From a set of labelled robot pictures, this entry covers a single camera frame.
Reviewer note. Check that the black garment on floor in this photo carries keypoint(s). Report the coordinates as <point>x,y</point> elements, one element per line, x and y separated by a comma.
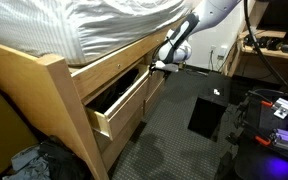
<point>64,160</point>

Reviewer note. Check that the white wall power adapter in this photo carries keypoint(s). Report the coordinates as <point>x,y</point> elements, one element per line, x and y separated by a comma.
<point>222,52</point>

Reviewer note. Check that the black monitor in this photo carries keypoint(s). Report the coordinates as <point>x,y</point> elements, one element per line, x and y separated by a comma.
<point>284,16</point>

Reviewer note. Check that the black headphones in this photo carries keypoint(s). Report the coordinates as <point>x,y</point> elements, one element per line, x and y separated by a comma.
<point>267,42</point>

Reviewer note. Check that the brown furniture panel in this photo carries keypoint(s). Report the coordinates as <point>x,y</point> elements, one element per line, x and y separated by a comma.
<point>4,133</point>

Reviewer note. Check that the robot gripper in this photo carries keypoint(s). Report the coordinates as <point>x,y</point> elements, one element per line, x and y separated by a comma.
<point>165,66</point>

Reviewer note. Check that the wooden desk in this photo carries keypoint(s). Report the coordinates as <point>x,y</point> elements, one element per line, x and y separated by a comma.
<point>270,52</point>

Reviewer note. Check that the black garment beside grey one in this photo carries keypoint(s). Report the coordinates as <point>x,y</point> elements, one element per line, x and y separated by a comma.
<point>124,83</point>

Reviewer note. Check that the grey-blue garment on floor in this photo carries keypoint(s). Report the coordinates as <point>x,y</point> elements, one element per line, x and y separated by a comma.
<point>27,163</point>

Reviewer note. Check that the closed lower wooden drawer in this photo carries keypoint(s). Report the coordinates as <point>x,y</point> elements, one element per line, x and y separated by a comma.
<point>154,101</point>
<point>124,140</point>

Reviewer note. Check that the white sticker on case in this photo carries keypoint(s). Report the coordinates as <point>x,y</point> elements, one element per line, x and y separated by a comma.
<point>216,92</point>

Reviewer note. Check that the wooden drawer with grey clothes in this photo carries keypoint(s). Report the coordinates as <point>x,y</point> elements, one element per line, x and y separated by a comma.
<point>127,106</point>

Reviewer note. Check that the wooden bed frame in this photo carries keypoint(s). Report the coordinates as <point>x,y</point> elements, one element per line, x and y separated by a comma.
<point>60,110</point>

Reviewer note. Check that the black computer case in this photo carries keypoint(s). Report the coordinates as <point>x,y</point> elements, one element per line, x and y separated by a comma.
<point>205,116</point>

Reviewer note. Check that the white striped mattress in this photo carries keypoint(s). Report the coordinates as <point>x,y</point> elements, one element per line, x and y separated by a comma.
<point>84,23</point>

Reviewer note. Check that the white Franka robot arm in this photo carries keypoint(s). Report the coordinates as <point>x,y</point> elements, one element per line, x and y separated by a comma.
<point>214,8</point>

